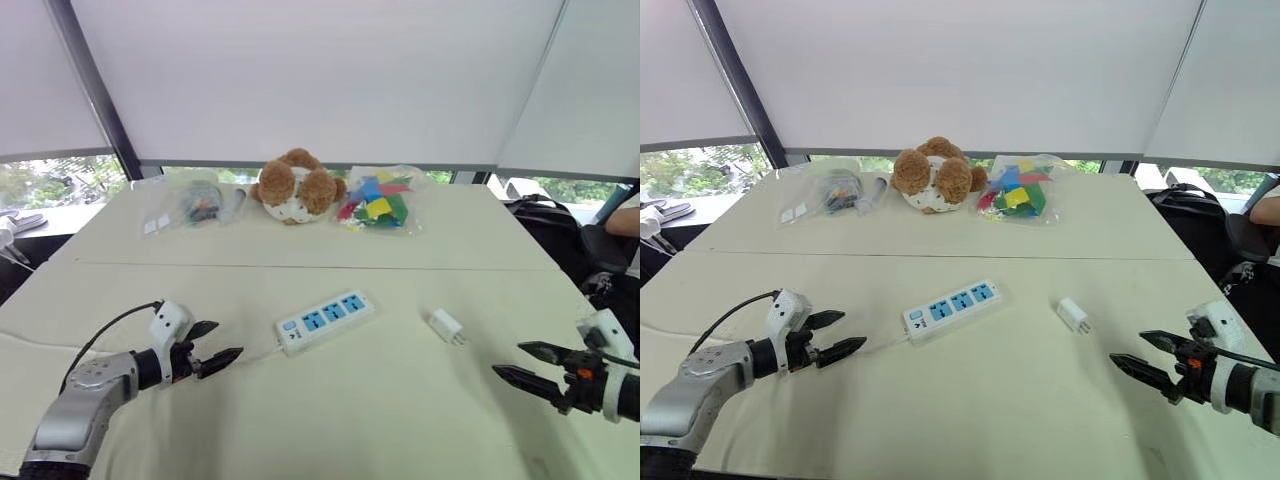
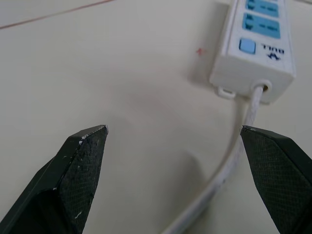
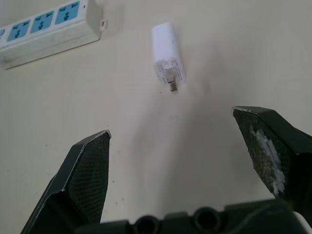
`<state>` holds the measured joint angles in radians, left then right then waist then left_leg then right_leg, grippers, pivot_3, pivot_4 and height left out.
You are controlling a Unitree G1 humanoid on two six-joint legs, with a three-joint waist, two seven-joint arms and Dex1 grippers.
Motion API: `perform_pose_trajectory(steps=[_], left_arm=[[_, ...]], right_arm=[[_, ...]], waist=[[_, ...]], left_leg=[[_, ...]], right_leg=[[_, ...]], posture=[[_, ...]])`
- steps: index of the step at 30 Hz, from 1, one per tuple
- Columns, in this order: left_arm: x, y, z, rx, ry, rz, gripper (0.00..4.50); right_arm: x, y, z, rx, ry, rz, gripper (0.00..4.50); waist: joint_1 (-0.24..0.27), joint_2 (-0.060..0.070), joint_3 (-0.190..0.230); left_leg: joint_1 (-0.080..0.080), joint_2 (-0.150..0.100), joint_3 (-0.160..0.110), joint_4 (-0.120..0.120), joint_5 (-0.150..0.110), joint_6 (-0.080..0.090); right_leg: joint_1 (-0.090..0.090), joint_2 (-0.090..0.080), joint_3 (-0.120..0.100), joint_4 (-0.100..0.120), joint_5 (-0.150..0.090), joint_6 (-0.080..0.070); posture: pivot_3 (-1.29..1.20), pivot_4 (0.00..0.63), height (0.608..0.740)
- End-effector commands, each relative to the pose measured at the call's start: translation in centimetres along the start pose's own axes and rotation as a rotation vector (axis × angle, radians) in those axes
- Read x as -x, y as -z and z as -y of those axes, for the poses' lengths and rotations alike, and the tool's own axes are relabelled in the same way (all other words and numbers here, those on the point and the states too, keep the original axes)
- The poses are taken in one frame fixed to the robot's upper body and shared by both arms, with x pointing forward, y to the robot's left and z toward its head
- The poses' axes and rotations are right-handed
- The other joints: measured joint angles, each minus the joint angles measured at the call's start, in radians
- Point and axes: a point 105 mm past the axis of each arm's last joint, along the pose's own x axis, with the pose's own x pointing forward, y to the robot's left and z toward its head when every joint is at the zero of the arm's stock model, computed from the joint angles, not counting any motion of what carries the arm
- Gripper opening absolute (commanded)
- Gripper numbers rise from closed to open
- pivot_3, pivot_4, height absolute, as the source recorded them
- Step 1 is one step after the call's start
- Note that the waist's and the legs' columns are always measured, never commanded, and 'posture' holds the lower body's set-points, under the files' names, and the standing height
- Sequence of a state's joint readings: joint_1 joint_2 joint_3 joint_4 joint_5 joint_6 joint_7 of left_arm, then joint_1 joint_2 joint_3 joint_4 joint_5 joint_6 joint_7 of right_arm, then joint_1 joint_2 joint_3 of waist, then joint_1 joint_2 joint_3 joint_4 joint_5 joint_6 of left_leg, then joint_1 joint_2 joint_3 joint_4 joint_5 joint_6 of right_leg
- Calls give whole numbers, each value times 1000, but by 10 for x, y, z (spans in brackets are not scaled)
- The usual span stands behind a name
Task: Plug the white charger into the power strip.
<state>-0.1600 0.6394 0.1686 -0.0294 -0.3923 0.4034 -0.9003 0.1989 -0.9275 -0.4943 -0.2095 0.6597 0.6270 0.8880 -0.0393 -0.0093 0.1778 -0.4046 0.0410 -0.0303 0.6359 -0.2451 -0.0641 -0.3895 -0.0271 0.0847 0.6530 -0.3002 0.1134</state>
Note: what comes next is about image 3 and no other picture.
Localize white plug adapter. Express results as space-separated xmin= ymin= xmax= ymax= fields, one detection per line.
xmin=151 ymin=22 xmax=188 ymax=93

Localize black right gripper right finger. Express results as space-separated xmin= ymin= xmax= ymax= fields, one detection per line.
xmin=231 ymin=106 xmax=312 ymax=215

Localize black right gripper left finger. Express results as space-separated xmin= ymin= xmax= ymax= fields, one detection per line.
xmin=20 ymin=130 xmax=112 ymax=234

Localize white power strip blue sockets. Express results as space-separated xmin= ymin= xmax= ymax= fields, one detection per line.
xmin=0 ymin=0 xmax=108 ymax=70

